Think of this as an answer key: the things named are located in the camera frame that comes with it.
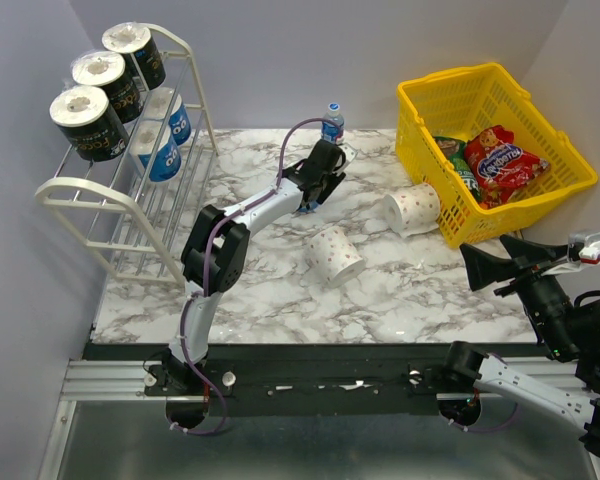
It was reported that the white metal shelf rack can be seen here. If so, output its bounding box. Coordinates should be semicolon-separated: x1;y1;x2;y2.
35;23;218;285

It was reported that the red snack bag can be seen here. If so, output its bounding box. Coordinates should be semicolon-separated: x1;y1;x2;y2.
464;125;550;208

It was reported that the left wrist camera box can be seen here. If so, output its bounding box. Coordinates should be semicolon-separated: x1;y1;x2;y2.
339;143;359;163

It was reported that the floral roll in centre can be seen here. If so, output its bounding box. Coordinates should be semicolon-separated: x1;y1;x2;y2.
307;226;366;288

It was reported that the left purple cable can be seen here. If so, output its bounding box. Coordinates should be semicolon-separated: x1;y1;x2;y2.
167;117;331;436

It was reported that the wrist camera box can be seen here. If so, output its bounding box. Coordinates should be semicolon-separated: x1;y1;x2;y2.
545;230;600;275
339;143;359;163

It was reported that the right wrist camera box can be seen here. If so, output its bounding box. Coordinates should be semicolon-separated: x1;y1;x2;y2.
545;230;600;275

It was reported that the black roll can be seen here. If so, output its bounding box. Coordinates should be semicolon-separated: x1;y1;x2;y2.
71;50;143;124
49;85;129;163
102;22;166;90

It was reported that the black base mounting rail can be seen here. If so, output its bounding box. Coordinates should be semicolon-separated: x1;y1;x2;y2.
82;342;546;418

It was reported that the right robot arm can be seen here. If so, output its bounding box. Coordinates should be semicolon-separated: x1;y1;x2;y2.
439;232;600;458

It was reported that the blue sea monsters roll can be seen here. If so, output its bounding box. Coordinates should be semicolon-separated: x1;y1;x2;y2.
144;87;192;145

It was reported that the yellow plastic shopping basket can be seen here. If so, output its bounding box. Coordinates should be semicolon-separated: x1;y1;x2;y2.
395;63;598;248

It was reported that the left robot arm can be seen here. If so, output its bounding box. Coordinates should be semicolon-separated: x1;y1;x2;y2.
145;140;348;395

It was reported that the green snack bag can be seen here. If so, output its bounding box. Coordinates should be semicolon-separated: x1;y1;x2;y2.
433;136;482;203

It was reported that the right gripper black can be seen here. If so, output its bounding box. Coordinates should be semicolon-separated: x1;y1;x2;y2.
458;232;580;357

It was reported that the floral roll near basket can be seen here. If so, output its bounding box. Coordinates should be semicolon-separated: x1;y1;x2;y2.
382;183;441;237

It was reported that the clear water bottle blue label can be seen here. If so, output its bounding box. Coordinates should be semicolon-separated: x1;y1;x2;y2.
321;103;345;145

